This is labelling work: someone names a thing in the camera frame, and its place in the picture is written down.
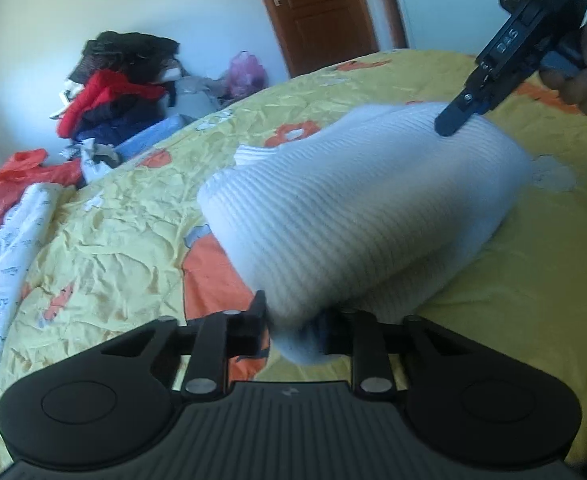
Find navy garment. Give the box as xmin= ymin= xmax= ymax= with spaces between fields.
xmin=73 ymin=95 xmax=169 ymax=148

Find white knitted sweater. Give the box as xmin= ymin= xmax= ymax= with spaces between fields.
xmin=197 ymin=101 xmax=534 ymax=365

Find grey garment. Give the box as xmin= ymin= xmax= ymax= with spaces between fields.
xmin=173 ymin=76 xmax=224 ymax=121

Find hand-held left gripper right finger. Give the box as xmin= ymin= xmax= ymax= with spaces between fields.
xmin=318 ymin=310 xmax=479 ymax=401

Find light blue garment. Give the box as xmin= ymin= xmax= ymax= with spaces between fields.
xmin=116 ymin=114 xmax=196 ymax=161

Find red orange garment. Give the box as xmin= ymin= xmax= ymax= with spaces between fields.
xmin=0 ymin=149 xmax=84 ymax=233

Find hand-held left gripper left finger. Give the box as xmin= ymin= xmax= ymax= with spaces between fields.
xmin=100 ymin=290 xmax=269 ymax=401

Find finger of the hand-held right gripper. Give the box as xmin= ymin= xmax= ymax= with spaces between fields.
xmin=434 ymin=87 xmax=489 ymax=137

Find pink plastic bag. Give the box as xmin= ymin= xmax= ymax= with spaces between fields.
xmin=228 ymin=51 xmax=268 ymax=100

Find white printed duvet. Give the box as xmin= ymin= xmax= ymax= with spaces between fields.
xmin=0 ymin=182 xmax=64 ymax=471

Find brown wooden door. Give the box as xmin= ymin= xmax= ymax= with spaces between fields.
xmin=248 ymin=0 xmax=407 ymax=78

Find yellow floral bedsheet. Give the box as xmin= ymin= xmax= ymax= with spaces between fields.
xmin=0 ymin=49 xmax=587 ymax=480

